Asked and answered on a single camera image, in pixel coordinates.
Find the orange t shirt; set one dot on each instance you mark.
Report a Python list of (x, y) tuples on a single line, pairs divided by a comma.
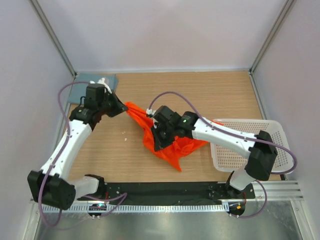
[(181, 147)]

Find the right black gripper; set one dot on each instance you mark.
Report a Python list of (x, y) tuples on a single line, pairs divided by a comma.
[(160, 144)]

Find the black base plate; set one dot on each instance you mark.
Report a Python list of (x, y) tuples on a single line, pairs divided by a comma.
[(172, 193)]

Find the white slotted cable duct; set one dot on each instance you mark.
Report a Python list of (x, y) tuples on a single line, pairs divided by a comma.
[(92, 207)]

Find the aluminium rail frame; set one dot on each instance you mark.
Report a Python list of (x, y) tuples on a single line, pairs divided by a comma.
[(274, 190)]

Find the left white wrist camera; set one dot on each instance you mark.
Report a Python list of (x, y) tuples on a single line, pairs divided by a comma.
[(102, 81)]

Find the folded blue-grey t shirt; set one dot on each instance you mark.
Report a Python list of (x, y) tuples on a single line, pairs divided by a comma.
[(79, 90)]

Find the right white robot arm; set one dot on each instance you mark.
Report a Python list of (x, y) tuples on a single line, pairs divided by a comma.
[(257, 149)]

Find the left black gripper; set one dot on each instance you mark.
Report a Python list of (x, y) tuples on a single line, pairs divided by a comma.
[(120, 108)]

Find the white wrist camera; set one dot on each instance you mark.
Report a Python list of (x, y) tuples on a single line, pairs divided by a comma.
[(102, 81), (150, 114)]

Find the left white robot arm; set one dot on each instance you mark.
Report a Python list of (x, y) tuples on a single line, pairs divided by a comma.
[(49, 185)]

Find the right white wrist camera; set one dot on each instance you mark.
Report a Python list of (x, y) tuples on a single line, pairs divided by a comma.
[(150, 114)]

